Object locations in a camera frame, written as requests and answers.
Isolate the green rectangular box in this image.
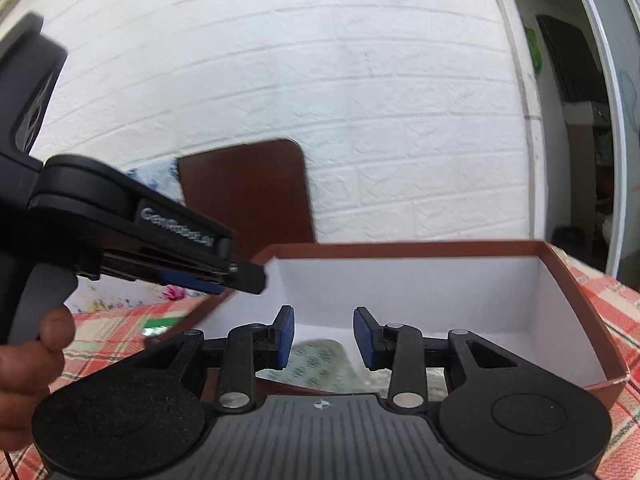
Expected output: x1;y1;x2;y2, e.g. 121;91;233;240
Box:
141;316;181;338

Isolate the person's left hand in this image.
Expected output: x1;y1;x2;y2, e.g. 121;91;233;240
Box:
0;306;75;452

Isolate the brown cardboard box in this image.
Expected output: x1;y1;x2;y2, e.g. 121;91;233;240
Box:
177;240;629;405

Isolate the dark hanging board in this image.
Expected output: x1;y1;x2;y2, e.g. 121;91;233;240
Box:
536;14;608;104

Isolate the green hanging item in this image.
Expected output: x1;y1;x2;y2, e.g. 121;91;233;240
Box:
524;27;544;76

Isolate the white door frame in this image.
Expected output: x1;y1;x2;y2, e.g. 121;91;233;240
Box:
562;0;630;279

